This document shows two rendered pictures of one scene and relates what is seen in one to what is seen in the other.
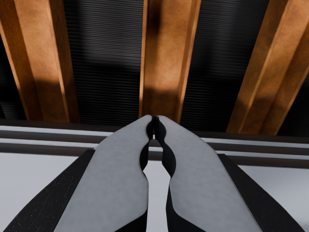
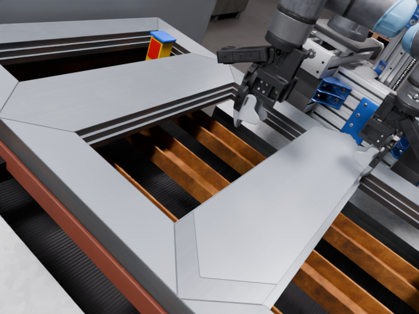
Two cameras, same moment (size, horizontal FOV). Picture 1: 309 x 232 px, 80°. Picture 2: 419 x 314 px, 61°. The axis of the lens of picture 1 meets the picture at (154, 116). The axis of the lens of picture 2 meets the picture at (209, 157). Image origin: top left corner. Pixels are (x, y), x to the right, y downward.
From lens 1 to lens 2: 0.76 m
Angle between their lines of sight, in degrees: 68
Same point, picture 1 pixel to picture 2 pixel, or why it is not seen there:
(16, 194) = (244, 222)
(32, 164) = (231, 194)
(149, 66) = not seen: hidden behind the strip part
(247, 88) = not seen: hidden behind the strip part
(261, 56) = (240, 162)
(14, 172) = (229, 205)
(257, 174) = (290, 149)
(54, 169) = (240, 191)
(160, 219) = (308, 193)
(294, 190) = (308, 147)
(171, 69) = not seen: hidden behind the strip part
